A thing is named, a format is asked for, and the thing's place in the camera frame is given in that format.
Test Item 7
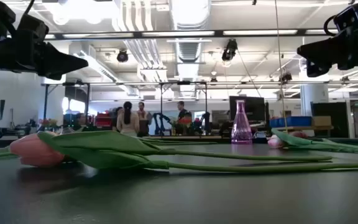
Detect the thin hanging cord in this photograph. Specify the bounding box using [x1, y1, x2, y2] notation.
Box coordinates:
[273, 0, 288, 131]

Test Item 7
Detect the red bin rack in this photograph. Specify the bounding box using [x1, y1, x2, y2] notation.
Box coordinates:
[94, 111, 114, 128]

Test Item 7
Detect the black upright panel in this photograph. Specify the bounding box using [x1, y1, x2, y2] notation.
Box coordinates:
[310, 101, 350, 138]

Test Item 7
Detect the blue plastic bin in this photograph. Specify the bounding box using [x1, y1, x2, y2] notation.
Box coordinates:
[270, 116, 287, 128]
[286, 116, 313, 128]

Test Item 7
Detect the black workcell frame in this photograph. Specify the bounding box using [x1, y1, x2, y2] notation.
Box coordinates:
[42, 80, 209, 138]

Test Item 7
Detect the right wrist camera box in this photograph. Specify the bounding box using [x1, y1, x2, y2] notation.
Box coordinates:
[333, 2, 358, 32]

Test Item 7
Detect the purple glass vase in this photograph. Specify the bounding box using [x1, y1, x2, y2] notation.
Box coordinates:
[230, 99, 254, 145]

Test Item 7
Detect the brown cardboard box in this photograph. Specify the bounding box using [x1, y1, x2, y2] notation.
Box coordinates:
[311, 116, 333, 127]

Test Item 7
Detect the wooden shelf board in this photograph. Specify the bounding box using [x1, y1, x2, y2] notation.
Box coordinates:
[272, 125, 334, 131]

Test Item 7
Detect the black overhead light bar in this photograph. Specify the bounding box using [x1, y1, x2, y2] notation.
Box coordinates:
[44, 28, 338, 40]

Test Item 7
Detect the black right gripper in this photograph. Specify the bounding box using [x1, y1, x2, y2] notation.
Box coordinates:
[296, 26, 358, 78]

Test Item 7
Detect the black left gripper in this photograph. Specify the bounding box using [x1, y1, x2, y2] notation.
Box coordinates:
[0, 37, 89, 81]

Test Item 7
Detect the pale pink tulip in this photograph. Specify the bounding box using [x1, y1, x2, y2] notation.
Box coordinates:
[267, 134, 358, 155]

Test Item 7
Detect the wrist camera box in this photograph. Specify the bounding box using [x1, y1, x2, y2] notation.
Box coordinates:
[333, 2, 358, 32]
[16, 14, 50, 44]

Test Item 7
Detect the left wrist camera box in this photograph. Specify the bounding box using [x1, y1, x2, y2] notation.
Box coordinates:
[16, 14, 50, 44]

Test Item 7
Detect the person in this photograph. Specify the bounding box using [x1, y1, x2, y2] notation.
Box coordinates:
[137, 101, 153, 138]
[75, 113, 89, 129]
[112, 106, 124, 131]
[116, 101, 140, 137]
[177, 100, 193, 135]

